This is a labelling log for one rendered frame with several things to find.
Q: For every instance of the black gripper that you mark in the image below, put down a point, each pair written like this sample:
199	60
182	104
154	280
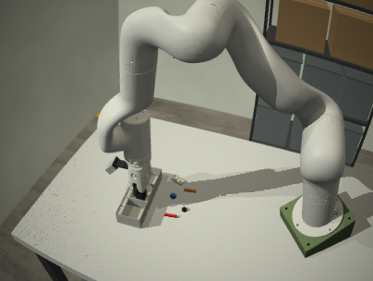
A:
138	180

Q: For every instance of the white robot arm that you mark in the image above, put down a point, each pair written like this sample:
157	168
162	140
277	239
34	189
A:
199	36

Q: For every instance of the grey open-top bin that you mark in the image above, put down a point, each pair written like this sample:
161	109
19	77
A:
133	208

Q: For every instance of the beige domino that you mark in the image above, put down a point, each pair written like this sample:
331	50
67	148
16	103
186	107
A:
178	180

